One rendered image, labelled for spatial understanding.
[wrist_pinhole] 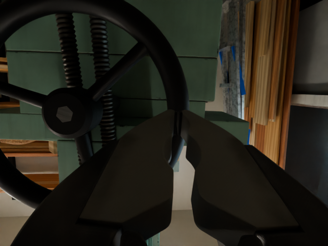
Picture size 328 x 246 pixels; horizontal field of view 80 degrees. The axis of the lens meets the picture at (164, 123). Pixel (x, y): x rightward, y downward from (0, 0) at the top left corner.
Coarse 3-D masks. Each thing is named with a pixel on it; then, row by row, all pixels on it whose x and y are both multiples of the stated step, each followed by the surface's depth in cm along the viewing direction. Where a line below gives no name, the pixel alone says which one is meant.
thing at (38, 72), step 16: (16, 64) 41; (32, 64) 41; (48, 64) 41; (80, 64) 41; (112, 64) 41; (144, 64) 41; (192, 64) 41; (208, 64) 41; (16, 80) 42; (32, 80) 42; (48, 80) 42; (64, 80) 41; (128, 80) 41; (144, 80) 41; (160, 80) 41; (192, 80) 41; (208, 80) 41; (128, 96) 42; (144, 96) 42; (160, 96) 42; (192, 96) 42; (208, 96) 42
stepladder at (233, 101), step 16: (224, 0) 115; (240, 0) 114; (240, 16) 115; (224, 32) 129; (240, 32) 117; (224, 48) 125; (240, 48) 119; (224, 64) 133; (240, 64) 120; (224, 80) 135; (240, 80) 120; (224, 96) 139; (240, 96) 124; (240, 112) 123
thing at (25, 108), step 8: (24, 104) 42; (120, 104) 42; (128, 104) 42; (136, 104) 42; (144, 104) 42; (152, 104) 42; (160, 104) 42; (192, 104) 42; (200, 104) 42; (24, 112) 43; (32, 112) 43; (40, 112) 43; (120, 112) 42; (128, 112) 42; (136, 112) 42; (144, 112) 42; (152, 112) 42; (160, 112) 42; (200, 112) 42
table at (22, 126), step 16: (0, 112) 43; (16, 112) 44; (208, 112) 58; (224, 112) 60; (0, 128) 43; (16, 128) 43; (32, 128) 43; (96, 128) 33; (128, 128) 33; (224, 128) 43; (240, 128) 43
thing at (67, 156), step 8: (64, 144) 34; (72, 144) 34; (96, 144) 34; (64, 152) 34; (72, 152) 34; (64, 160) 34; (72, 160) 34; (64, 168) 35; (72, 168) 35; (64, 176) 35
